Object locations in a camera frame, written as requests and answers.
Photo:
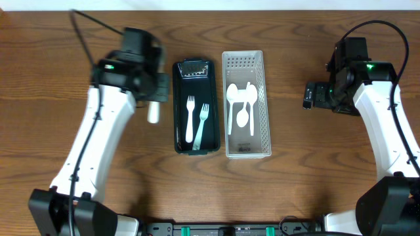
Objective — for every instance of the clear white plastic basket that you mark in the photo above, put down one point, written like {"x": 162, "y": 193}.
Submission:
{"x": 241, "y": 67}

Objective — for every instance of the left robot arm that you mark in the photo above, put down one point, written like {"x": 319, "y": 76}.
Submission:
{"x": 73, "y": 203}

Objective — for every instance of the white spoon bowl down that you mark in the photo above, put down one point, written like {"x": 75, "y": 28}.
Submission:
{"x": 242, "y": 116}

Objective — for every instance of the white spoon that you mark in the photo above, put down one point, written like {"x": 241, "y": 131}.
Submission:
{"x": 251, "y": 98}
{"x": 232, "y": 96}

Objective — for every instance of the dark green plastic basket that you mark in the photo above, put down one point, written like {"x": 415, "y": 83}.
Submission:
{"x": 195, "y": 77}

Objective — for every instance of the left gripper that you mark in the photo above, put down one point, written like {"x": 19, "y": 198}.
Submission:
{"x": 161, "y": 87}

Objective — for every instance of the mint green plastic fork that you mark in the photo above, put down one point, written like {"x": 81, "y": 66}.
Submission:
{"x": 203, "y": 117}

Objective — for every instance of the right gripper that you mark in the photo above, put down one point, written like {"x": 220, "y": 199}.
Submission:
{"x": 319, "y": 99}

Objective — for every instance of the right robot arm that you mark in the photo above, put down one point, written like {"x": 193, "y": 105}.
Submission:
{"x": 361, "y": 87}

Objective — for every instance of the white fork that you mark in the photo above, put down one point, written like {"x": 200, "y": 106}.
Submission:
{"x": 153, "y": 112}
{"x": 190, "y": 105}

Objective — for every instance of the black mounting rail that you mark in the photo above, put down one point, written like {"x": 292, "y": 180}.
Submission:
{"x": 286, "y": 227}

